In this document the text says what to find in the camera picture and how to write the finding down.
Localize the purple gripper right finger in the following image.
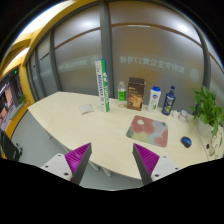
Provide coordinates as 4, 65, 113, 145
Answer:
132, 143, 181, 186

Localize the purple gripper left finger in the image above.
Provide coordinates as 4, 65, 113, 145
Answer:
40, 142, 93, 186

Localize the black blue computer mouse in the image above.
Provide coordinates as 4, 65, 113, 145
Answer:
181, 136, 192, 148

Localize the small white blister pack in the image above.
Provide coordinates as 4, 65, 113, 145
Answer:
79, 104, 93, 114

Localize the small white packet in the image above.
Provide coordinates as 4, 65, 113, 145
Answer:
171, 110, 180, 119

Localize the small white jar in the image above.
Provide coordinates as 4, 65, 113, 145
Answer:
179, 110, 188, 122

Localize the dark blue bottle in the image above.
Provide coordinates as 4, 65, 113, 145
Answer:
162, 85, 176, 116

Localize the white bottle blue cap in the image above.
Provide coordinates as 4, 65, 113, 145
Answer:
148, 86, 161, 112

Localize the black office chair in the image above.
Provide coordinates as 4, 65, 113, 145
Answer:
0, 129, 23, 161

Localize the clear plastic water bottle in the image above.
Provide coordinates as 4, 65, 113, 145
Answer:
118, 81, 126, 108

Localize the brown cardboard box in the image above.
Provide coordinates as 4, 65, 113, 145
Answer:
127, 77, 145, 111

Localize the green potted plant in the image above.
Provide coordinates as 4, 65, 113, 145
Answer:
190, 86, 224, 158

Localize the tall green white shuttlecock tube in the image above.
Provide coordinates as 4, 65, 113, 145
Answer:
95, 59, 109, 112

